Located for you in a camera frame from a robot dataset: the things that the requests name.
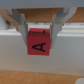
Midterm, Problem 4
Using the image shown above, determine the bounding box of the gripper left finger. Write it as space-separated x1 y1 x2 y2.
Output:
0 7 30 47

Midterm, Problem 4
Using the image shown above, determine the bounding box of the pink block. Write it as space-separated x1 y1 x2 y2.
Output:
25 27 54 56

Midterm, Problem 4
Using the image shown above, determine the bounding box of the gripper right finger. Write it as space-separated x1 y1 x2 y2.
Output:
49 7 79 48

